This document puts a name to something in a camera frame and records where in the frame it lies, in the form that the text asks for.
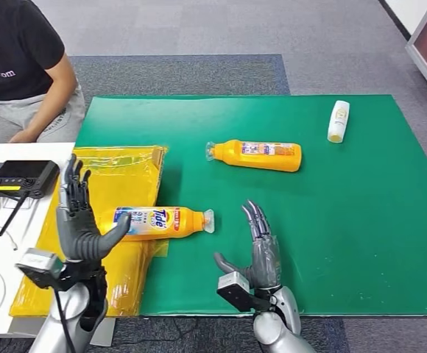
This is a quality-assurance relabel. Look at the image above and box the orange Tide detergent bottle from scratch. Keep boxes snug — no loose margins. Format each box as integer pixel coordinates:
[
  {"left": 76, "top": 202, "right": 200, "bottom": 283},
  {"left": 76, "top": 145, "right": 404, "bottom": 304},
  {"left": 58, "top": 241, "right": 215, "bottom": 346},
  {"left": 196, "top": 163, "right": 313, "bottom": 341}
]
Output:
[{"left": 101, "top": 206, "right": 215, "bottom": 243}]

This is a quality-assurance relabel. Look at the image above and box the black remote controller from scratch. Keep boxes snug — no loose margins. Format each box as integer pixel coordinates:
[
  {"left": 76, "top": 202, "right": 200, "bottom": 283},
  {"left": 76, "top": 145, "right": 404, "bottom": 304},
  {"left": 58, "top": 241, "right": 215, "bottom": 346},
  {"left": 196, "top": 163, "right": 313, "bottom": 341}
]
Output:
[{"left": 0, "top": 160, "right": 61, "bottom": 238}]

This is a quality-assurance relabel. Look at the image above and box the green table mat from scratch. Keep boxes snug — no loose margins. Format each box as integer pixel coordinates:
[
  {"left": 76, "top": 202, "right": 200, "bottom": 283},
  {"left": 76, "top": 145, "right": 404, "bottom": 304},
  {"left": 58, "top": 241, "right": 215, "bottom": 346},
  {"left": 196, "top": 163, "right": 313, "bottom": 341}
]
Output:
[{"left": 75, "top": 94, "right": 427, "bottom": 318}]

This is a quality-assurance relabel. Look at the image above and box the yellow taped cardboard sheet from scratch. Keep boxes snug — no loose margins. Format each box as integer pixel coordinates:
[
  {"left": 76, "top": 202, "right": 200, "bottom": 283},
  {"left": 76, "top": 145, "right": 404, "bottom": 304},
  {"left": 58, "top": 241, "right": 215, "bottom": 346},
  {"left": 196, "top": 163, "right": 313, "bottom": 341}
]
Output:
[{"left": 9, "top": 145, "right": 170, "bottom": 319}]

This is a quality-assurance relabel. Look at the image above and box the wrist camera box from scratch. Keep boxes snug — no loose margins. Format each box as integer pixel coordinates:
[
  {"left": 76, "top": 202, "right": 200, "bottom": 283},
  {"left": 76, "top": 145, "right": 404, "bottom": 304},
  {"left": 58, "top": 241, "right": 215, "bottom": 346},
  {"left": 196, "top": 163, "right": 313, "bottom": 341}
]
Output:
[
  {"left": 216, "top": 271, "right": 255, "bottom": 313},
  {"left": 15, "top": 248, "right": 68, "bottom": 292}
]

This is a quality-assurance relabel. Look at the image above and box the person's hand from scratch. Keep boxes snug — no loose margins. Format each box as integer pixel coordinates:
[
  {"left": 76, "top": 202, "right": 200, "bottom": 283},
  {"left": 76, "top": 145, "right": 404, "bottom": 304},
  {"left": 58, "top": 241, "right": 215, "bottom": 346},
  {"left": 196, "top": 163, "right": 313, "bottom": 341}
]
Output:
[{"left": 9, "top": 129, "right": 37, "bottom": 144}]

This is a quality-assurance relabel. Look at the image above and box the small white bottle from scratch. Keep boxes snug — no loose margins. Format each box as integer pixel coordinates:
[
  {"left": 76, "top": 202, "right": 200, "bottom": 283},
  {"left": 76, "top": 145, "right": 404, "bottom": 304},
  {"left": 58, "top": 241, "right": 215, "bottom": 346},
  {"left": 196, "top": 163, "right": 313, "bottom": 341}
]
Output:
[{"left": 327, "top": 100, "right": 350, "bottom": 144}]

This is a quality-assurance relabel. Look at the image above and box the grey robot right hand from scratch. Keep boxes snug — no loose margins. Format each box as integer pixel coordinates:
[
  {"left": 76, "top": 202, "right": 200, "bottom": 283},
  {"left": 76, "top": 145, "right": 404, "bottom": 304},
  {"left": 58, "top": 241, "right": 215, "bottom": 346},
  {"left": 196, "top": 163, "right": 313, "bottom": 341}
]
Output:
[{"left": 213, "top": 199, "right": 283, "bottom": 291}]

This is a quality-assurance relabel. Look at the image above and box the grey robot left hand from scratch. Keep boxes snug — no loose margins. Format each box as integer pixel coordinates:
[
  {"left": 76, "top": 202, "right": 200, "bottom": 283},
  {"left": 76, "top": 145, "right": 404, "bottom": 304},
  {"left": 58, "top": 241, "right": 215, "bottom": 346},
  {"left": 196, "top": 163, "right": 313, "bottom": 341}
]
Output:
[{"left": 56, "top": 154, "right": 132, "bottom": 264}]

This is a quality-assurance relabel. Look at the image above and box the person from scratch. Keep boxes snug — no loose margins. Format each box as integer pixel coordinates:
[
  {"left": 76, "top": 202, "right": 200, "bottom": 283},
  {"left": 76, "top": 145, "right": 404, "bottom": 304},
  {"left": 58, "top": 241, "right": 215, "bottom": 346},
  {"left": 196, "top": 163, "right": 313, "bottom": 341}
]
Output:
[{"left": 0, "top": 0, "right": 86, "bottom": 144}]

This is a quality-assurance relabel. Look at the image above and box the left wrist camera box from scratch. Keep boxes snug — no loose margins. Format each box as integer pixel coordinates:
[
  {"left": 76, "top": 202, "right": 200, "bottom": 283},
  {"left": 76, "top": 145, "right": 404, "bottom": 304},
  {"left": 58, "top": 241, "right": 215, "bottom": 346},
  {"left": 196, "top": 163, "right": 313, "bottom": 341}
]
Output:
[{"left": 15, "top": 248, "right": 68, "bottom": 292}]

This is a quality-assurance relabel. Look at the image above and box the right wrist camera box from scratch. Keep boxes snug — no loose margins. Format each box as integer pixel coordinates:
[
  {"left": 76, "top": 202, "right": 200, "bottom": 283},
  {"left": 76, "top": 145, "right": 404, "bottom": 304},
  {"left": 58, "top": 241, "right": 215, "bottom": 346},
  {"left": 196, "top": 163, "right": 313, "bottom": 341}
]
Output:
[{"left": 216, "top": 271, "right": 255, "bottom": 313}]

